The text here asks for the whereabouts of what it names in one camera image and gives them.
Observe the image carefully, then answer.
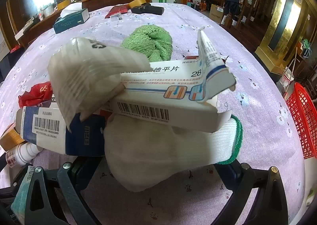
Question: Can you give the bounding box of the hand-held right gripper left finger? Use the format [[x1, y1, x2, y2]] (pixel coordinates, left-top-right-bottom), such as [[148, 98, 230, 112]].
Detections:
[[15, 156, 106, 225]]

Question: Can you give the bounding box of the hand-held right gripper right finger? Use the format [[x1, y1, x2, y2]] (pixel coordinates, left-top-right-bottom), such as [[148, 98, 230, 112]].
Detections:
[[215, 162, 291, 225]]

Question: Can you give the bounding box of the white knit glove green cuff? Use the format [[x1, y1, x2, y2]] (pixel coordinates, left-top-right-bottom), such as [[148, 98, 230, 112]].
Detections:
[[104, 113, 243, 192]]

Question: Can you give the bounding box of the red mesh basket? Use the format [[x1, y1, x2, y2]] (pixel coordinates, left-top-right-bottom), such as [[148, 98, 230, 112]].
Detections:
[[285, 83, 317, 159]]

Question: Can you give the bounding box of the blue and white medicine box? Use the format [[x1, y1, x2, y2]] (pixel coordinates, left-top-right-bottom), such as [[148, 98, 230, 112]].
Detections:
[[16, 106, 107, 156]]

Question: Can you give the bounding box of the white pill bottle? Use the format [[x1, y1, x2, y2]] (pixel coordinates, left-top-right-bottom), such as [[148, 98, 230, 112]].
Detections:
[[5, 142, 42, 166]]

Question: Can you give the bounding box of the white knit glove black print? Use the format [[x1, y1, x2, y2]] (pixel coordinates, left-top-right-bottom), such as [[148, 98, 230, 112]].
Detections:
[[47, 37, 150, 126]]

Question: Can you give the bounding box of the crumpled red plastic bag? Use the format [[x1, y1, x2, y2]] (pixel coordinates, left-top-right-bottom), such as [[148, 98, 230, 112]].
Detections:
[[18, 82, 53, 108]]

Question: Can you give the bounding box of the torn white medicine box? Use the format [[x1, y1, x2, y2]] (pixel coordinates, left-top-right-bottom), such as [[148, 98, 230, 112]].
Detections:
[[100, 29, 236, 133]]

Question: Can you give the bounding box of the white bucket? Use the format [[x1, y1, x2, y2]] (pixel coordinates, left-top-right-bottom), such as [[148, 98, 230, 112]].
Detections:
[[276, 67, 295, 90]]

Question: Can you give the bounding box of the green towel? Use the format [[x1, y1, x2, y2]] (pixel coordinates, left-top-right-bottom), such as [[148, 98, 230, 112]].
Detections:
[[120, 25, 173, 62]]

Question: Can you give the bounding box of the teal tissue box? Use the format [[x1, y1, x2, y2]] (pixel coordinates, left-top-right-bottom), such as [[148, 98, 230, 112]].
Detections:
[[53, 2, 90, 34]]

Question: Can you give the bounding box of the green bag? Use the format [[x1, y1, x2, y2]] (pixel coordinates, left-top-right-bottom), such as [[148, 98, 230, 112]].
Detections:
[[300, 39, 312, 56]]

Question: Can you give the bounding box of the purple floral cloth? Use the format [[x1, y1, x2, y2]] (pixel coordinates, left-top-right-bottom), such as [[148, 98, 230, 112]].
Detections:
[[0, 3, 306, 225]]

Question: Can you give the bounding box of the dark red flat packet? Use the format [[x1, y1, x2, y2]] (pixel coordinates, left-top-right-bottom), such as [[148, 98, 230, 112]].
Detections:
[[105, 5, 132, 19]]

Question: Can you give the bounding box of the gold framed pillar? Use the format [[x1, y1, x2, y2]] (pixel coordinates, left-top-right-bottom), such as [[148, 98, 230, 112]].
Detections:
[[255, 0, 317, 73]]

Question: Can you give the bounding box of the cardboard box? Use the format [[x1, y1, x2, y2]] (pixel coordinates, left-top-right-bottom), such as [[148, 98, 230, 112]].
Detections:
[[209, 4, 225, 21]]

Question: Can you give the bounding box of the dark jacket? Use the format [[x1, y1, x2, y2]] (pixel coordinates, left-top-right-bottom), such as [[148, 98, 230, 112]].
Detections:
[[224, 0, 242, 16]]

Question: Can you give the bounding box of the wooden stair railing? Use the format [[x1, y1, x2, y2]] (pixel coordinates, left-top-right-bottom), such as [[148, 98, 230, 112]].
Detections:
[[231, 0, 278, 30]]

